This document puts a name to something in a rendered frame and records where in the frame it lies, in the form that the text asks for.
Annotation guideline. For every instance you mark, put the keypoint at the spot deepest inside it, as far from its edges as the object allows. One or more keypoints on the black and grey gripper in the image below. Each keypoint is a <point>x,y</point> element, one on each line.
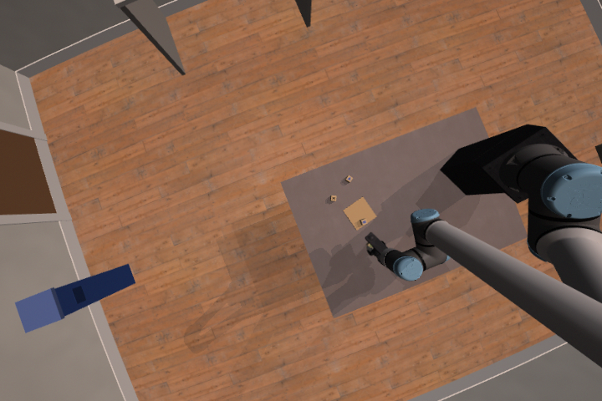
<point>372,252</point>

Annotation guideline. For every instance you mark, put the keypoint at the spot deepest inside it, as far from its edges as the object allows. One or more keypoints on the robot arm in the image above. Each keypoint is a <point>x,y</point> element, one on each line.
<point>566,233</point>

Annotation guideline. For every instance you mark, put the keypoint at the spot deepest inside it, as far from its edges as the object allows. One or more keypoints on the orange flat mat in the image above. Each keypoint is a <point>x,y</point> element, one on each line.
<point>359,210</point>

